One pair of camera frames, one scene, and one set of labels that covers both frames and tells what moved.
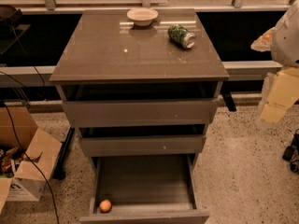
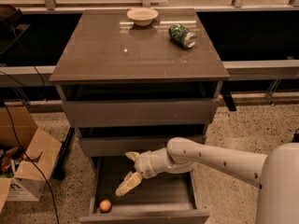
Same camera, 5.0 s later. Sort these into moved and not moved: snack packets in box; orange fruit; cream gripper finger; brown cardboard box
Moved: cream gripper finger
Not moved: brown cardboard box; snack packets in box; orange fruit
